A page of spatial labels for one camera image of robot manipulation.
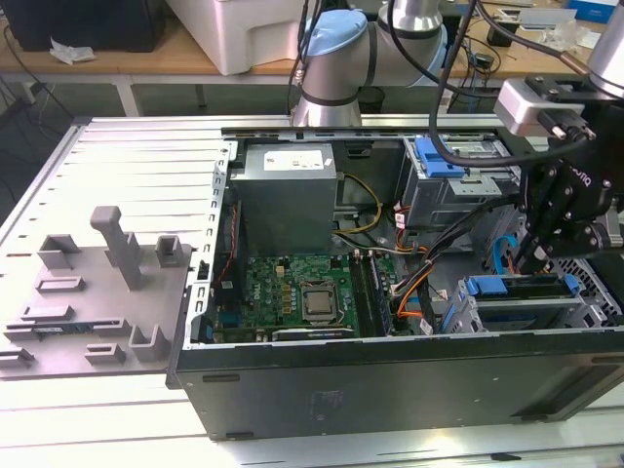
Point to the green motherboard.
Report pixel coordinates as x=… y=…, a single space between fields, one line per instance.
x=322 y=270

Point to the white paper tag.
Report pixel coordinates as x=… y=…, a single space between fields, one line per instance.
x=446 y=101

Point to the black waste bin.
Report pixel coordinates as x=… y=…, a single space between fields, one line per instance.
x=371 y=100

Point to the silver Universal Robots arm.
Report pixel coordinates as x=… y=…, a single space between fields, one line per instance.
x=336 y=68

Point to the RAM stick black chips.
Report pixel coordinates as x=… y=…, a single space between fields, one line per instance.
x=380 y=302

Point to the blue plastic drive latch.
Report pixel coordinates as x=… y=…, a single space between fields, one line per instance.
x=439 y=163

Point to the black graphics card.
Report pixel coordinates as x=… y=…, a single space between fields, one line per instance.
x=312 y=334

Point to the grey parts rack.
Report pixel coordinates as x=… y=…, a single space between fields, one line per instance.
x=97 y=302

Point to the black CPU socket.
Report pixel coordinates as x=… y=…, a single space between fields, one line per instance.
x=319 y=287

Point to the black RAM slot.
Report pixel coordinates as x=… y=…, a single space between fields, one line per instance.
x=360 y=292

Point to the clear plastic bag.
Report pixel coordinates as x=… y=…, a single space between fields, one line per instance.
x=565 y=36

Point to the black computer tower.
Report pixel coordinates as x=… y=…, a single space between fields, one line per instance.
x=97 y=24

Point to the small black box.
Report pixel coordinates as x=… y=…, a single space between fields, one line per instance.
x=504 y=36

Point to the silver optical drive cage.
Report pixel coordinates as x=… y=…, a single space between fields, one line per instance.
x=439 y=205

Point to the perforated metal disk bay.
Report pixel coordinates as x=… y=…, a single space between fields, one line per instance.
x=531 y=302

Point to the blue VGA port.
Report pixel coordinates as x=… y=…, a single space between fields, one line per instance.
x=229 y=319

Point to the blue cardboard box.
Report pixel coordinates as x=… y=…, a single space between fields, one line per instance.
x=590 y=9

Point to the crumpled white paper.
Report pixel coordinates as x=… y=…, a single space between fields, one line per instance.
x=73 y=52

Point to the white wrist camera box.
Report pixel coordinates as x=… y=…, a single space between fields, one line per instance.
x=517 y=107

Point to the black open PC case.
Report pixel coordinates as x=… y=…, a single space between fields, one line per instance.
x=341 y=390

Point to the grey metal tray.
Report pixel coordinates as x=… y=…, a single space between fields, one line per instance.
x=546 y=18

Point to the grey power supply unit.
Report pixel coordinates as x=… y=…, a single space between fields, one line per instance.
x=283 y=209

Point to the silver CPU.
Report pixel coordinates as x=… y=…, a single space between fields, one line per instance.
x=319 y=302

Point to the wooden desk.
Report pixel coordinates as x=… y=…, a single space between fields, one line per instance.
x=146 y=58

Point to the hard disk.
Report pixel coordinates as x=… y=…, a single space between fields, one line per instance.
x=487 y=286

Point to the white foam box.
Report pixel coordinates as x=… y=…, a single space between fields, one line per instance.
x=244 y=39

